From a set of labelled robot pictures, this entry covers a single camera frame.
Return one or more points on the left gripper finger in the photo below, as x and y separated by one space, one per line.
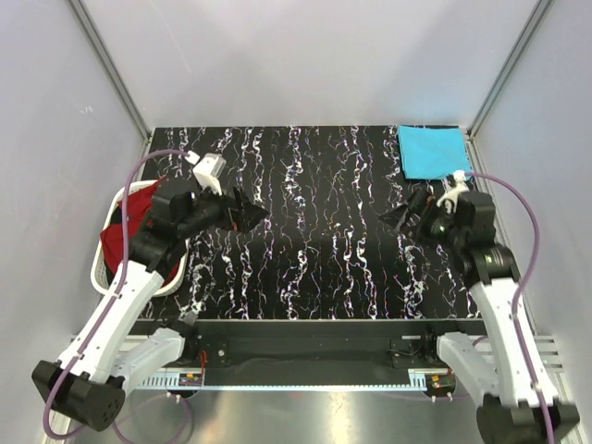
246 220
246 209

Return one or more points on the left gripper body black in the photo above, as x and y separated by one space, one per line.
232 211

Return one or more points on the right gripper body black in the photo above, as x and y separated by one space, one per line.
418 212

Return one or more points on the cyan t shirt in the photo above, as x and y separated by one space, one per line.
432 154

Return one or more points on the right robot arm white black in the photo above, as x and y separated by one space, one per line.
515 399

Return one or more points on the white laundry basket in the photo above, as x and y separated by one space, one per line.
109 252

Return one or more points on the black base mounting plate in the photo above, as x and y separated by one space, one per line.
240 345

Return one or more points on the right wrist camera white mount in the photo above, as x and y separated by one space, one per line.
455 185

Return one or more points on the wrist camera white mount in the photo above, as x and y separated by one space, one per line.
455 185
207 170

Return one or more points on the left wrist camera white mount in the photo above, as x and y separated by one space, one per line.
207 170

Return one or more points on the slotted cable duct rail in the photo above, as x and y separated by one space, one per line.
283 379

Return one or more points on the left aluminium frame post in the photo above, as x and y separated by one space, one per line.
84 19

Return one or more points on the aluminium frame post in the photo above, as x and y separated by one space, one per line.
84 19
527 34

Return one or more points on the right aluminium frame post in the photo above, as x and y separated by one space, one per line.
527 34

